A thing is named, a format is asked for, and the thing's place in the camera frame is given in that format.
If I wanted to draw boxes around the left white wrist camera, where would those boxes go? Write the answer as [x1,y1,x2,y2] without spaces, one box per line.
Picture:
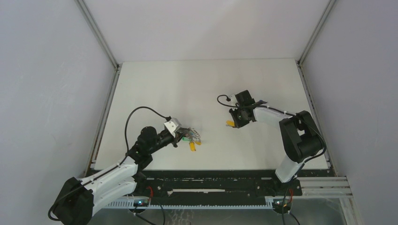
[164,118,181,136]

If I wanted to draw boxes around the yellow tagged key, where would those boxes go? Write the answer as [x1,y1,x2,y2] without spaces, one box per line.
[226,120,235,128]

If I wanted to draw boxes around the black camera cable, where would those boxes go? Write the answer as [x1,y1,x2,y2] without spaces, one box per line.
[216,94,327,162]
[48,106,172,222]

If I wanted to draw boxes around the right green circuit board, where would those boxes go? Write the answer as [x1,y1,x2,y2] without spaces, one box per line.
[272,199,292,214]

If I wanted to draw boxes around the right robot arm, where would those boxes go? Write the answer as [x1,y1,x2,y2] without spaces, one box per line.
[226,90,326,195]

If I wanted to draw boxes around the green circuit board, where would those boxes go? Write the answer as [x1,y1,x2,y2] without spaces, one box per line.
[272,199,292,214]
[133,199,150,208]

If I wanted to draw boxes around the right black camera cable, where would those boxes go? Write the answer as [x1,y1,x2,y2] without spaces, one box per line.
[216,94,327,162]

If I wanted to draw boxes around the metal key organizer ring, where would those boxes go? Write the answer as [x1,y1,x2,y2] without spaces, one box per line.
[182,127,202,152]

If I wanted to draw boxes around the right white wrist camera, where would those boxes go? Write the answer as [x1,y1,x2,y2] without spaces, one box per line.
[229,94,237,106]

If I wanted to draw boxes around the left green circuit board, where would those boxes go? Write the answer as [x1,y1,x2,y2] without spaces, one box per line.
[133,199,150,208]

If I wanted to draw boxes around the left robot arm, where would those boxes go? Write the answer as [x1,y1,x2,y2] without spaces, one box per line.
[47,127,190,225]

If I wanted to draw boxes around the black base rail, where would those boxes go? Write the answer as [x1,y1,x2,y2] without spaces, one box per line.
[133,170,303,204]

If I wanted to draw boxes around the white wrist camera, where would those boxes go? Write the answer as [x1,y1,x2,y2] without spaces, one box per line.
[164,118,181,136]
[229,94,237,106]

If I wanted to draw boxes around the white slotted cable duct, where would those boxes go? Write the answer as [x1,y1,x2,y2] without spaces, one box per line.
[104,198,273,210]

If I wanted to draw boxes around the left black camera cable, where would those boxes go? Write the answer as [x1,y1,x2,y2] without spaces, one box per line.
[48,106,172,222]

